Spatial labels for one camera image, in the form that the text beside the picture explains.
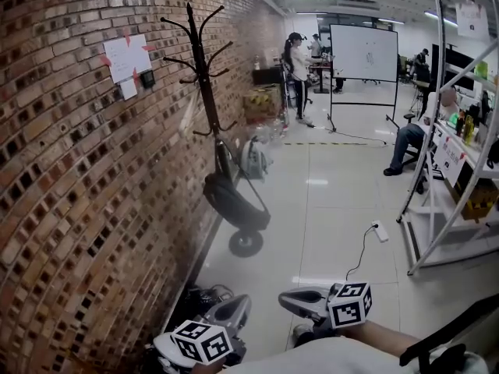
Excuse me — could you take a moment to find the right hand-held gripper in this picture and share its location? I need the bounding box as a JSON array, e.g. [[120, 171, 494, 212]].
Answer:
[[278, 282, 373, 329]]

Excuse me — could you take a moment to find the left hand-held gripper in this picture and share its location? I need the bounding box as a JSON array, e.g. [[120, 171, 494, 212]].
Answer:
[[153, 294, 253, 369]]

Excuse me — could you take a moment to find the black bag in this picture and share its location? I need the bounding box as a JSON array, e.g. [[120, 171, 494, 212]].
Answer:
[[202, 161, 272, 232]]

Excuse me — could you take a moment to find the black coat rack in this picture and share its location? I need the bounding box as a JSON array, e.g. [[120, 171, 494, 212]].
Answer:
[[160, 2, 265, 257]]

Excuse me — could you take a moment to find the person's right forearm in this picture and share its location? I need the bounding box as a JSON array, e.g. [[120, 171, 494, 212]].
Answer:
[[338, 319, 422, 360]]

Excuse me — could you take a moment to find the white metal shelf rack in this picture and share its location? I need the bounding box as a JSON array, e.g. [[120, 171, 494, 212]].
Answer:
[[395, 0, 499, 276]]

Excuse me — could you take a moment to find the person's shoe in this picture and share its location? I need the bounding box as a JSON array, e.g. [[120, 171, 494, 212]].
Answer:
[[292, 323, 315, 347]]

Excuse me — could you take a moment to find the person's grey shirt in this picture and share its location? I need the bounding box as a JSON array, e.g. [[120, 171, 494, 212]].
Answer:
[[229, 337, 488, 374]]

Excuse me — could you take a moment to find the white power strip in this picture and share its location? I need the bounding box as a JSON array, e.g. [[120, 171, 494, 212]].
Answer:
[[370, 219, 390, 244]]

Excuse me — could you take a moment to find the yellow black box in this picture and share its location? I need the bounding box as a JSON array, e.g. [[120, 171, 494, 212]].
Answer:
[[454, 177, 499, 222]]

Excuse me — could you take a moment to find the taped cardboard box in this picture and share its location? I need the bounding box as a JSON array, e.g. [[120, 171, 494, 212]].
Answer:
[[243, 87, 282, 121]]

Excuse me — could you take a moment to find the white sign with red corners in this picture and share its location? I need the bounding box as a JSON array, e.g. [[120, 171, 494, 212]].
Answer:
[[432, 134, 468, 185]]

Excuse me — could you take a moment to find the white long shoehorn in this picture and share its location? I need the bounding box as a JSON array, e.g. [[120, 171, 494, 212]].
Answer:
[[179, 95, 196, 132]]

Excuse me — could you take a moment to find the black case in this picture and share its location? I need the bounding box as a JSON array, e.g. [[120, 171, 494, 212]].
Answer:
[[252, 67, 282, 86]]

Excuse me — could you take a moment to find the black standing desk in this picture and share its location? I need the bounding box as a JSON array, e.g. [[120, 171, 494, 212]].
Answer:
[[310, 62, 332, 95]]

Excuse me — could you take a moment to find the small white paper sheet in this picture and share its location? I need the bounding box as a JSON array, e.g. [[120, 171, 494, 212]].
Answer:
[[119, 78, 139, 101]]

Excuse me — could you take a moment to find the white rolling whiteboard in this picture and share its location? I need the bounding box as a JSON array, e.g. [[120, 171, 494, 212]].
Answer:
[[329, 23, 401, 132]]

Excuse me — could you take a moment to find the large white paper sheet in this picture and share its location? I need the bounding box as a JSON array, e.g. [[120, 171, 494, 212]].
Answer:
[[103, 33, 153, 84]]

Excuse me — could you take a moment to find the black monitor screen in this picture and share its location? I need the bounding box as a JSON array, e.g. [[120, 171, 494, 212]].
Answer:
[[444, 47, 487, 90]]

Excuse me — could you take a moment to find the white hanging sign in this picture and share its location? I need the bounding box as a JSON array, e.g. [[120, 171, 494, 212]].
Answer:
[[455, 1, 490, 39]]

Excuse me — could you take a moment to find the tangle of black cables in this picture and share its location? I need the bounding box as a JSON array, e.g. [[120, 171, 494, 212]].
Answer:
[[182, 284, 235, 315]]

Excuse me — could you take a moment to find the black power cable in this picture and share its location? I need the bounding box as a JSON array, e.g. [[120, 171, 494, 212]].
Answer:
[[345, 224, 377, 284]]

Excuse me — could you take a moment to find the long floor cable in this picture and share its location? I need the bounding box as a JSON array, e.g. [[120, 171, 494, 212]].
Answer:
[[307, 122, 395, 146]]

